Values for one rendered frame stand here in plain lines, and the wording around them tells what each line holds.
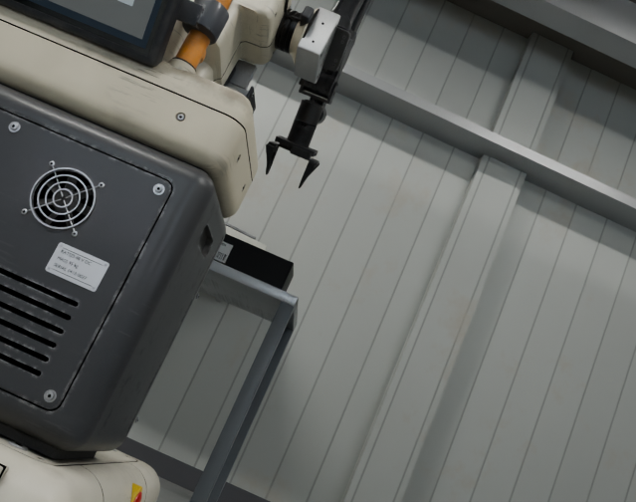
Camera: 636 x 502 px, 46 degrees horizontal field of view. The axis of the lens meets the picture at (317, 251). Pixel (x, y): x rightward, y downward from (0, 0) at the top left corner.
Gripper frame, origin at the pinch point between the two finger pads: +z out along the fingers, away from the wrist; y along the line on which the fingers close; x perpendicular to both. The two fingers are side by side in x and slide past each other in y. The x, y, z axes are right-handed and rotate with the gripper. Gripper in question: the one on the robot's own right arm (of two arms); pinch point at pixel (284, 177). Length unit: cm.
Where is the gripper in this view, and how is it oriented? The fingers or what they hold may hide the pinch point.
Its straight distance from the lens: 185.7
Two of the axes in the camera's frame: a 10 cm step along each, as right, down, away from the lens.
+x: -1.4, 1.6, -9.8
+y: -9.2, -3.9, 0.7
